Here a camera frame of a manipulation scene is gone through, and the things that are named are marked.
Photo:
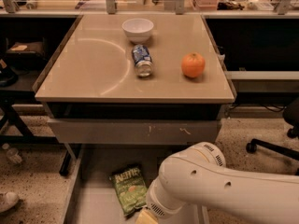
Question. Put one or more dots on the grey drawer cabinet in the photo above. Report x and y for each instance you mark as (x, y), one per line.
(93, 95)

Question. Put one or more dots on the blue soda can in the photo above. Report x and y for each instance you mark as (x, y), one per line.
(142, 60)

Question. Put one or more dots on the open middle drawer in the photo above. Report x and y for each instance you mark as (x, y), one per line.
(93, 199)

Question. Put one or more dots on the green jalapeno chip bag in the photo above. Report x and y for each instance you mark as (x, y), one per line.
(130, 188)

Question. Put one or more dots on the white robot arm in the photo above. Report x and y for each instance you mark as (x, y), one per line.
(198, 175)

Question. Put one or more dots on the orange fruit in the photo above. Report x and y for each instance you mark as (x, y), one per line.
(193, 65)

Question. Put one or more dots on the white ceramic bowl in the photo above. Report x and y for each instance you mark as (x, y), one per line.
(138, 30)

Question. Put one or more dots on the clear plastic bottle on floor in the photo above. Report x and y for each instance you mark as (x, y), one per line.
(12, 153)

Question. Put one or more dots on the black table leg frame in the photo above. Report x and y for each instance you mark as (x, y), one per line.
(11, 116)

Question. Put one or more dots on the white shoe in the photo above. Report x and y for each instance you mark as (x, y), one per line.
(8, 200)

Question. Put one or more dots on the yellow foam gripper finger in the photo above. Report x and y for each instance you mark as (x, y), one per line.
(146, 217)

